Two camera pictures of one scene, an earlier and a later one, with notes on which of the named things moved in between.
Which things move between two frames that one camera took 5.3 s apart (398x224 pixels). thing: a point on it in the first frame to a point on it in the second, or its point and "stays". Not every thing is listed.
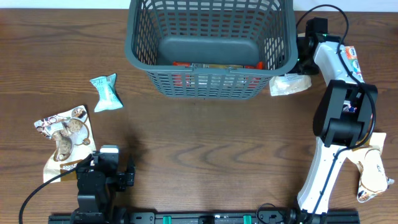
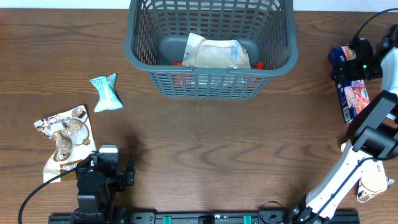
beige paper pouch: x=286 y=84 to x=202 y=52
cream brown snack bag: x=367 y=155 stays
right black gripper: x=302 y=54 to x=344 y=71
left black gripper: x=126 y=178 stays
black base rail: x=330 y=217 stays
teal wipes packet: x=108 y=98 stays
